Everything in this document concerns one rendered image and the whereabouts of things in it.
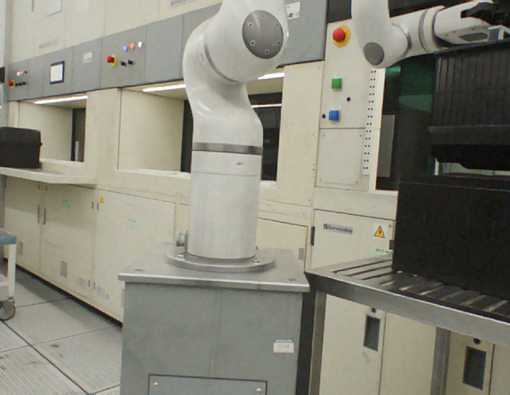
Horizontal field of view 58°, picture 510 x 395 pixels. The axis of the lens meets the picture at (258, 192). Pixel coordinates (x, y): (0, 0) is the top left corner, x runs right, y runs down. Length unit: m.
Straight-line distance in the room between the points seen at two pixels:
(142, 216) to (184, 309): 1.63
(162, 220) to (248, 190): 1.44
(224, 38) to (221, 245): 0.32
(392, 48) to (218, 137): 0.40
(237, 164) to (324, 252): 0.82
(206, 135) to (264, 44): 0.17
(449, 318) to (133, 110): 2.20
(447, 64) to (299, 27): 0.87
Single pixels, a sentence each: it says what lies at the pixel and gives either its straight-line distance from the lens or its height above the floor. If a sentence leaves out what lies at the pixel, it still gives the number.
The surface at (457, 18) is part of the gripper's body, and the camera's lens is 0.95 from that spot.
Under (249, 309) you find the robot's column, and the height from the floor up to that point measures 0.72.
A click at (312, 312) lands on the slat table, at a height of 0.69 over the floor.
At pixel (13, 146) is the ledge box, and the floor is 0.94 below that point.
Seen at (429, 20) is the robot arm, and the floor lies 1.22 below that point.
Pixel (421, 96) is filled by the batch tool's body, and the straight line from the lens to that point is 1.93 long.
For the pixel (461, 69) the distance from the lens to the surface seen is 0.85.
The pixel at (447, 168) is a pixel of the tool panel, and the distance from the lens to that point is 2.23.
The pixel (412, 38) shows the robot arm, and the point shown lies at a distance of 1.01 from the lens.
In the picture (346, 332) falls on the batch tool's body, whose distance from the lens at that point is 1.53.
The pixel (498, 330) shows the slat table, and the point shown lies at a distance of 0.65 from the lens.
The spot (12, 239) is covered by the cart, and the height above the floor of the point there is 0.44.
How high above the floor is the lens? 0.93
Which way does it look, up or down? 3 degrees down
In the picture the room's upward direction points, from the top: 4 degrees clockwise
